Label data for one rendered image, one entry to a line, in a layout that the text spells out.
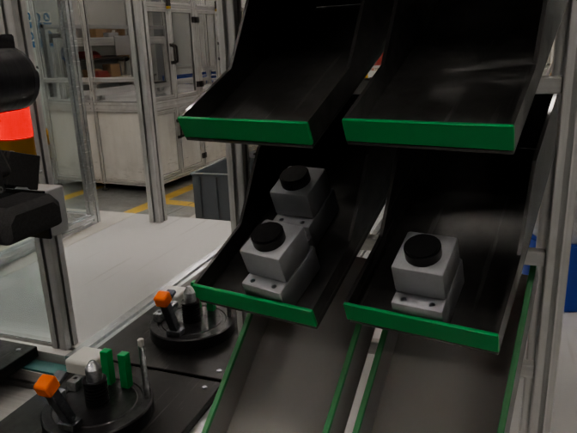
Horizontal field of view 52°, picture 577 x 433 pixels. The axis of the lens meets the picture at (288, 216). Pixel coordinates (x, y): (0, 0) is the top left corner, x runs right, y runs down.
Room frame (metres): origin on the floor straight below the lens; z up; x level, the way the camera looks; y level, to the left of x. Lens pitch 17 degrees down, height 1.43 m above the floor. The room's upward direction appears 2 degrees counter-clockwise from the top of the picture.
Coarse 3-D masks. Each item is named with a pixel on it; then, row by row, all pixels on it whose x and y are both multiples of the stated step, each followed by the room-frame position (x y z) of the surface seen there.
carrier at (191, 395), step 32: (96, 352) 0.79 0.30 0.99; (128, 352) 0.70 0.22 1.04; (64, 384) 0.74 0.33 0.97; (96, 384) 0.65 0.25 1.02; (128, 384) 0.69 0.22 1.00; (160, 384) 0.73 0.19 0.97; (192, 384) 0.73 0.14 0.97; (32, 416) 0.67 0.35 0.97; (96, 416) 0.63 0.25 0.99; (128, 416) 0.63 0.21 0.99; (160, 416) 0.66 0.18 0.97; (192, 416) 0.65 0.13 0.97
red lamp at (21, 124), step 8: (8, 112) 0.82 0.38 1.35; (16, 112) 0.83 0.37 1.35; (24, 112) 0.84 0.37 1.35; (0, 120) 0.82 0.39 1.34; (8, 120) 0.82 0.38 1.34; (16, 120) 0.83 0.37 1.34; (24, 120) 0.83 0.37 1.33; (0, 128) 0.82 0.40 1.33; (8, 128) 0.82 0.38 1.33; (16, 128) 0.82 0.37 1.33; (24, 128) 0.83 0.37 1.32; (32, 128) 0.85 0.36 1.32; (0, 136) 0.82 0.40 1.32; (8, 136) 0.82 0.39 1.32; (16, 136) 0.82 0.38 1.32; (24, 136) 0.83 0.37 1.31; (32, 136) 0.85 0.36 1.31
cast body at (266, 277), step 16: (272, 224) 0.50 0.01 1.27; (288, 224) 0.51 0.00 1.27; (256, 240) 0.49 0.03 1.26; (272, 240) 0.48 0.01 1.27; (288, 240) 0.49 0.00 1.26; (304, 240) 0.50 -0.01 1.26; (256, 256) 0.48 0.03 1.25; (272, 256) 0.47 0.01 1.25; (288, 256) 0.48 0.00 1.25; (304, 256) 0.50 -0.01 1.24; (256, 272) 0.50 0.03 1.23; (272, 272) 0.48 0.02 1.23; (288, 272) 0.48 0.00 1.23; (304, 272) 0.50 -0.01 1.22; (256, 288) 0.49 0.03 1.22; (272, 288) 0.48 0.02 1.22; (288, 288) 0.48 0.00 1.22; (304, 288) 0.50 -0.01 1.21
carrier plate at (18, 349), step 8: (0, 344) 0.87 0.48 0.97; (8, 344) 0.87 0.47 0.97; (16, 344) 0.87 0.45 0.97; (24, 344) 0.87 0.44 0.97; (0, 352) 0.84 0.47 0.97; (8, 352) 0.84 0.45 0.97; (16, 352) 0.84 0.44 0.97; (24, 352) 0.84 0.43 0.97; (32, 352) 0.85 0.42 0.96; (0, 360) 0.81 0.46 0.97; (8, 360) 0.81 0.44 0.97; (16, 360) 0.82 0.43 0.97; (24, 360) 0.83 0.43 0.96; (32, 360) 0.84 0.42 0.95; (0, 368) 0.79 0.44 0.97; (8, 368) 0.80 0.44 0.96; (16, 368) 0.81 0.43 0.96; (0, 376) 0.78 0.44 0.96; (8, 376) 0.80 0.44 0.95
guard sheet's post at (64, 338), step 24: (0, 0) 0.86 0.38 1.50; (24, 0) 0.88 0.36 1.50; (0, 24) 0.86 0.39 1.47; (24, 24) 0.87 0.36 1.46; (24, 48) 0.87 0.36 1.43; (48, 168) 0.88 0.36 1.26; (48, 240) 0.86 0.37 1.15; (48, 264) 0.86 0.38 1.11; (48, 288) 0.86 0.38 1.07; (48, 312) 0.86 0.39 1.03; (72, 312) 0.88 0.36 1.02; (72, 336) 0.87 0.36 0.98
